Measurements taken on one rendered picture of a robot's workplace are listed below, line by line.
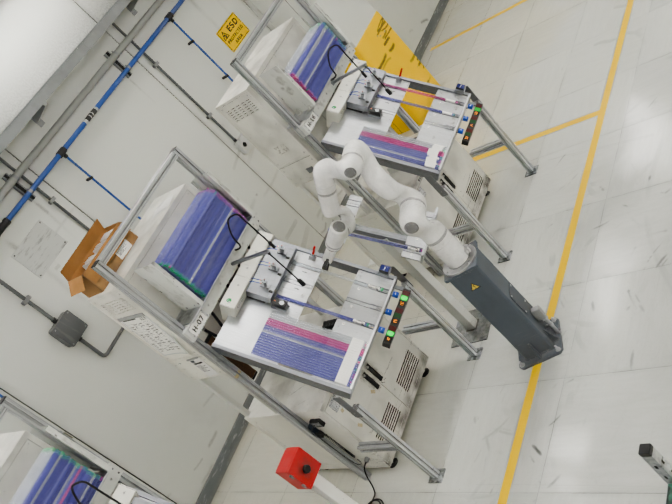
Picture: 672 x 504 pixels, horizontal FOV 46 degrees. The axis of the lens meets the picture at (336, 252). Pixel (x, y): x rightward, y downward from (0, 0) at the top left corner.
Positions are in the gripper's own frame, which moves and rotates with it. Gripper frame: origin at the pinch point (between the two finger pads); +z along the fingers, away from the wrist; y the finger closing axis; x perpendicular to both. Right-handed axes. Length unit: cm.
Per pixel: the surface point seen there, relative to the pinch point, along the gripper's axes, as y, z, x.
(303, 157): -85, 36, -43
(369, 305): 10.8, 6.0, 27.5
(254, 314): 36.1, 14.9, -23.1
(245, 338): 50, 15, -22
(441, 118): -129, 7, 24
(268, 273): 14.6, 9.4, -25.5
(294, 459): 97, 11, 23
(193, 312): 53, 6, -48
